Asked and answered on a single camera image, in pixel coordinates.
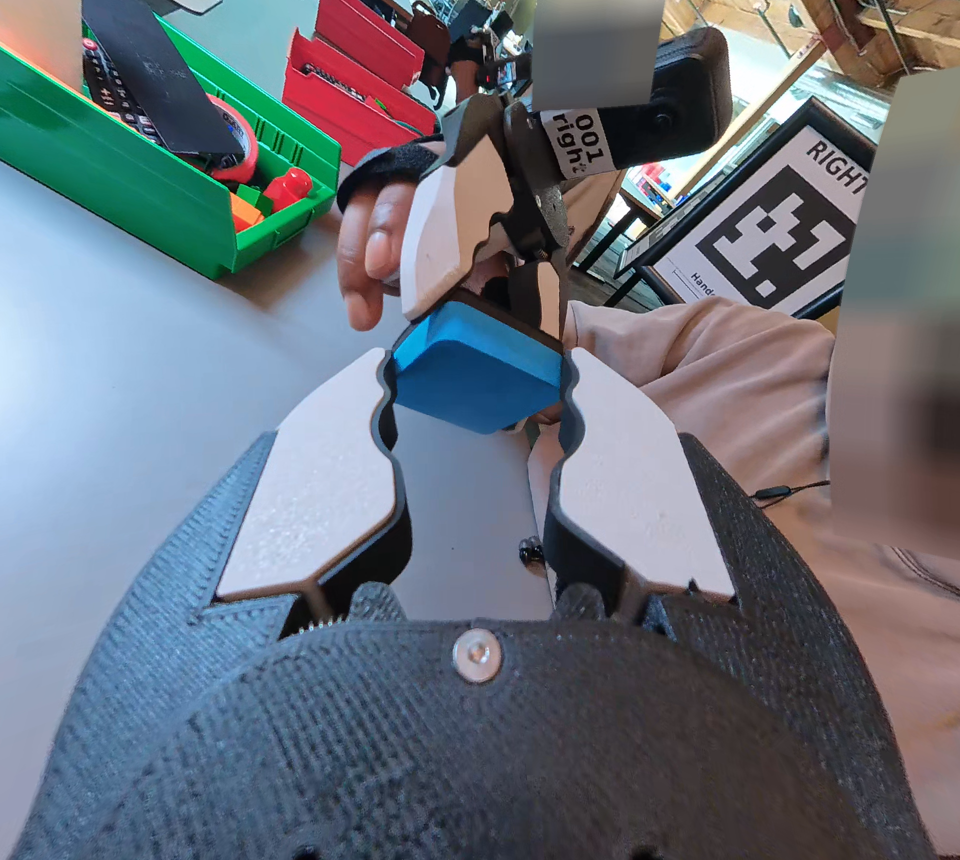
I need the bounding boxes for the red tape roll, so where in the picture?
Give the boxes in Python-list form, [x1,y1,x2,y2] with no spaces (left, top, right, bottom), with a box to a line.
[198,93,261,185]

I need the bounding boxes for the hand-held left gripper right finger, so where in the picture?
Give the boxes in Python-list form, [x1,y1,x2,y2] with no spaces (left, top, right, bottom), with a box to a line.
[541,347,738,615]

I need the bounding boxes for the black remote control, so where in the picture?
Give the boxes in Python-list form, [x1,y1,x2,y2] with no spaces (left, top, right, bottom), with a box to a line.
[81,35,162,145]

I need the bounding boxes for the red toy figure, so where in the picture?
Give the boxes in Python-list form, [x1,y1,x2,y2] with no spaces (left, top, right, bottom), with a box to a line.
[264,167,315,215]

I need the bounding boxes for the framed marker sign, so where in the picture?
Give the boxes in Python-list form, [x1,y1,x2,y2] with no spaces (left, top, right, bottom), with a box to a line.
[615,96,879,321]

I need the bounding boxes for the red plastic bin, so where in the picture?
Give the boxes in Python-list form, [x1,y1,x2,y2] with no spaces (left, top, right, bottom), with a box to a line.
[315,0,426,89]
[282,27,438,169]

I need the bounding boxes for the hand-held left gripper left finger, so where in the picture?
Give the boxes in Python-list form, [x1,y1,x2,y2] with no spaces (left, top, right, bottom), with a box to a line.
[213,347,414,605]

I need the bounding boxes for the black earbud cable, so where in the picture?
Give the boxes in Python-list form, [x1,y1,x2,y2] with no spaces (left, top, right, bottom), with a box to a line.
[519,477,832,567]

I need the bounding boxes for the person's right hand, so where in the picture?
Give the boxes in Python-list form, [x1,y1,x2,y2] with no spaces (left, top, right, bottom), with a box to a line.
[336,179,421,334]

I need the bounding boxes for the blue black foam block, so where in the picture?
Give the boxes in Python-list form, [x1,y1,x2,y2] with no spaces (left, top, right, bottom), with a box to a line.
[391,290,565,435]

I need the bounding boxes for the black flat pad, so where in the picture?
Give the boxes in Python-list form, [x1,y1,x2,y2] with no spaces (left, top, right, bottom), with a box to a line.
[80,0,245,156]

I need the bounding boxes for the person's beige sweatshirt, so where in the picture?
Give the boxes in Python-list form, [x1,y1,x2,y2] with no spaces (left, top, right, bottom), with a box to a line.
[525,447,960,860]

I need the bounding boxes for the orange plastic bar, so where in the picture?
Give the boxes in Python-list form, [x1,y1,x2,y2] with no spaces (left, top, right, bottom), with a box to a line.
[0,37,266,235]

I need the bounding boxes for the green plastic bin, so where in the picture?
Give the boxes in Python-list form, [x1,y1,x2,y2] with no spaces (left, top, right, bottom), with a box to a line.
[0,0,342,282]

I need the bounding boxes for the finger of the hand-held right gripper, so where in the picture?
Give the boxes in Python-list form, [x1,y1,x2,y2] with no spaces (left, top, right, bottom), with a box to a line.
[399,125,519,323]
[507,258,571,345]

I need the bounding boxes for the person's right forearm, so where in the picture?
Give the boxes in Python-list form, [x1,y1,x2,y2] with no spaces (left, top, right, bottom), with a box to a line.
[558,296,835,524]

